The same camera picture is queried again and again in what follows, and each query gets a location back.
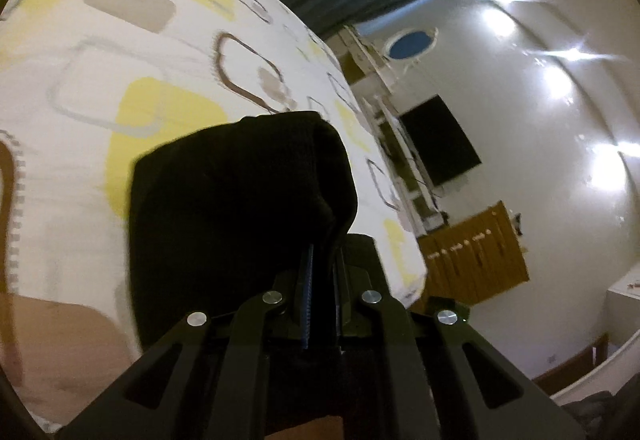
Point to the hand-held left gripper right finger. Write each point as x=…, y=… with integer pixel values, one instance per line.
x=357, y=280

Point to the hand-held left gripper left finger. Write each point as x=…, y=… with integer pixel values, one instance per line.
x=307, y=310

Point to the black pants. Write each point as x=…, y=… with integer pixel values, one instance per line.
x=225, y=200

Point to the white television stand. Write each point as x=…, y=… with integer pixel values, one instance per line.
x=415, y=200

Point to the wooden cabinet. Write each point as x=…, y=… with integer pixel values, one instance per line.
x=475, y=255

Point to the black television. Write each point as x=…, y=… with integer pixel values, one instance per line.
x=440, y=142

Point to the white dressing table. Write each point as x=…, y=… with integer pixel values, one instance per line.
x=365, y=65

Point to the oval vanity mirror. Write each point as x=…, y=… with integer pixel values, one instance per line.
x=410, y=45

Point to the patterned white bed sheet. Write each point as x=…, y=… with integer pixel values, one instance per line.
x=150, y=45

